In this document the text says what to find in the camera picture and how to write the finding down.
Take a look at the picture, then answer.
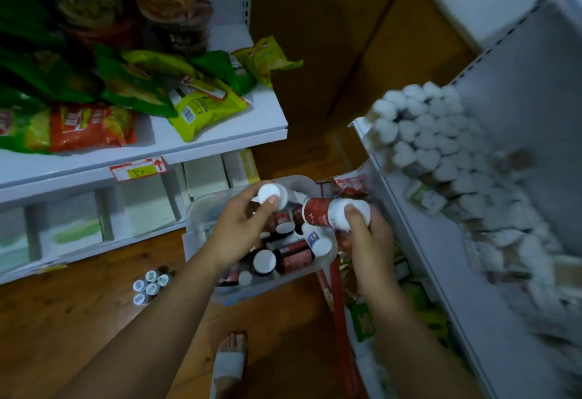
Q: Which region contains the person's left hand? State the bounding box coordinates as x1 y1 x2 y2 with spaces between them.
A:
202 180 281 272

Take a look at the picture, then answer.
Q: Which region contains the person's right hand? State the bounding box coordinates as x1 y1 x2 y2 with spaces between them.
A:
343 203 402 305

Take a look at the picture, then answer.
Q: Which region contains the clear plastic bin of bottles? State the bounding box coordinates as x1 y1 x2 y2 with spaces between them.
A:
183 175 340 306

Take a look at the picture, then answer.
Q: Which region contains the white metal shelf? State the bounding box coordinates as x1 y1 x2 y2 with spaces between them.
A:
0 0 290 286
347 0 582 399

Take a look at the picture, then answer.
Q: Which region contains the person's left forearm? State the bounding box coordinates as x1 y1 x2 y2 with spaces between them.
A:
54 253 228 399

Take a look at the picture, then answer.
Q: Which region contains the pack of small bottles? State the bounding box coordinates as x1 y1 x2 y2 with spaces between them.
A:
132 269 172 306

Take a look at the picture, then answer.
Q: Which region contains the person's left leg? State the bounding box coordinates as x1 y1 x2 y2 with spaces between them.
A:
218 331 250 399

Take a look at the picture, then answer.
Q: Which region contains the pile of mixed packets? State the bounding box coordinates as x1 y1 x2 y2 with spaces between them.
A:
316 173 460 399

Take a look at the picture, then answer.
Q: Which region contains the row of pale flat packs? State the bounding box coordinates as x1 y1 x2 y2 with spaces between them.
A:
0 148 261 275

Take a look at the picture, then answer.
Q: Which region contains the red yellow price tag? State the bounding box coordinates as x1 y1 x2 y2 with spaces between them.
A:
109 156 168 182

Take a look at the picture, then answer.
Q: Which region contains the white left slipper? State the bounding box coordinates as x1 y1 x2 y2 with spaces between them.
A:
210 350 249 399

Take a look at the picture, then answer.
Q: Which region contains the pile of snack bags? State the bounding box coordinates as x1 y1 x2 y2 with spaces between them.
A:
0 35 304 155

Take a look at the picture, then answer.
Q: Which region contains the dark instant noodle cup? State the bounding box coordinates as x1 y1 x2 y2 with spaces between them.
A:
154 21 212 58

